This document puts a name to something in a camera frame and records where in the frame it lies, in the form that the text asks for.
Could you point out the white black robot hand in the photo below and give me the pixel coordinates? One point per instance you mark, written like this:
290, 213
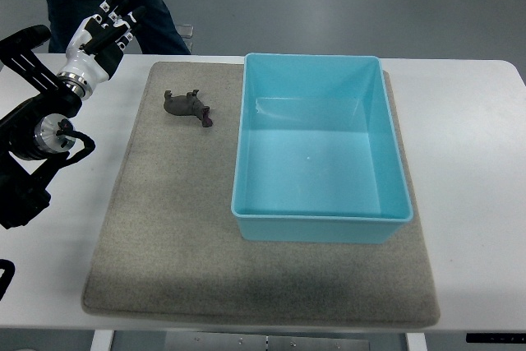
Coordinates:
97, 47

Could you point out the brown toy hippo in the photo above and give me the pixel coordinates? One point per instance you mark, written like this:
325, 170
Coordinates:
187, 105

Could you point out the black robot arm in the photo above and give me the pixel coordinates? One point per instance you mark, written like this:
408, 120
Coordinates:
37, 136

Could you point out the blue plastic box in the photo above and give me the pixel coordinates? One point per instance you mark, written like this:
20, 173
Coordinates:
318, 157

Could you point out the upper metal floor plate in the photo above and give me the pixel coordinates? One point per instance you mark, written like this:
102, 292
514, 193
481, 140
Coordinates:
186, 31

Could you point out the beige felt mat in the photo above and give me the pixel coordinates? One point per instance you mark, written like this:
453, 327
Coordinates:
170, 248

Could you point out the black object at table edge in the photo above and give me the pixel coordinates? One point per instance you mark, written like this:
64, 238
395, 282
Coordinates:
8, 269

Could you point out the black table control panel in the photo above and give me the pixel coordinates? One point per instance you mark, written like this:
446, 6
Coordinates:
496, 338

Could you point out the table frame metal crossbar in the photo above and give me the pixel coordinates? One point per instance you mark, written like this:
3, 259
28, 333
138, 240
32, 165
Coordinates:
218, 341

